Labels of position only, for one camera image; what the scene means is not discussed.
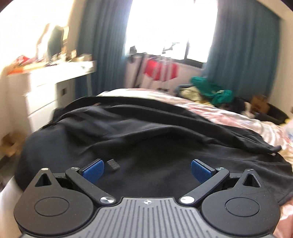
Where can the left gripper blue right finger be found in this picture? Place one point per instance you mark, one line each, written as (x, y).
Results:
(210, 179)

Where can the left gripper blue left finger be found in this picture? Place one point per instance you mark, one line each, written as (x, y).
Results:
(84, 180)

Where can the black hooded jacket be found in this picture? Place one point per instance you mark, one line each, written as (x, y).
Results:
(153, 143)

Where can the yellow clothes pile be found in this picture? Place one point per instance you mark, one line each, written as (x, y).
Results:
(192, 93)

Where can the pink floral bed sheet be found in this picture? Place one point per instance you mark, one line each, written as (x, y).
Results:
(271, 133)

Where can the green garment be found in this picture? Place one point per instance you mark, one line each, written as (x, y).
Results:
(214, 93)

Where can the cardboard box on floor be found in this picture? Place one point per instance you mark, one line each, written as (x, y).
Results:
(11, 144)

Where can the brown paper bag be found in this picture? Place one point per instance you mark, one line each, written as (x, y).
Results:
(259, 104)

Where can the black armchair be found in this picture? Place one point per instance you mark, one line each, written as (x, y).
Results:
(274, 115)

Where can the white dressing table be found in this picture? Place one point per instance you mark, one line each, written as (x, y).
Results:
(34, 95)

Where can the red cloth on rack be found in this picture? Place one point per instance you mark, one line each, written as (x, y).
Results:
(154, 68)

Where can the right teal curtain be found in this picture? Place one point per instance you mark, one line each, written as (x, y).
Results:
(244, 54)

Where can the teal curtain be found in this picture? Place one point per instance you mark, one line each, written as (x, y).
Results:
(244, 54)
(102, 35)

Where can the white folded ironing board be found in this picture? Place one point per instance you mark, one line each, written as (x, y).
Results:
(134, 70)

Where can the orange box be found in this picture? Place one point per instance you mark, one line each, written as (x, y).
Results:
(18, 70)

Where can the vanity mirror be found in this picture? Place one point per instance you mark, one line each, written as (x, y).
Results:
(51, 42)

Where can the left teal curtain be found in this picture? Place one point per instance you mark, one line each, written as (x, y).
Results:
(102, 35)

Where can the dark framed window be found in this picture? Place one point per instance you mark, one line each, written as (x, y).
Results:
(181, 30)

